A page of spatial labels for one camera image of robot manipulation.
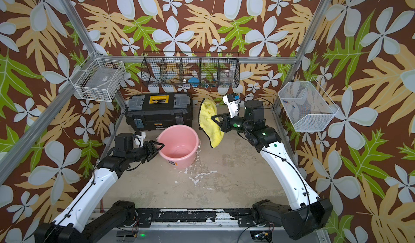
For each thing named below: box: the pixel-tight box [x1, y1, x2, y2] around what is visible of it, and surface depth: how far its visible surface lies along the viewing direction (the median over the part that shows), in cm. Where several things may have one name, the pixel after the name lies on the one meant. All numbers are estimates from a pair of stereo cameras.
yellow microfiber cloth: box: [198, 98, 224, 148], surface depth 69 cm
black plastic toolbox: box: [124, 92, 193, 132], surface depth 99 cm
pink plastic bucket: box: [156, 124, 202, 168], surface depth 86 cm
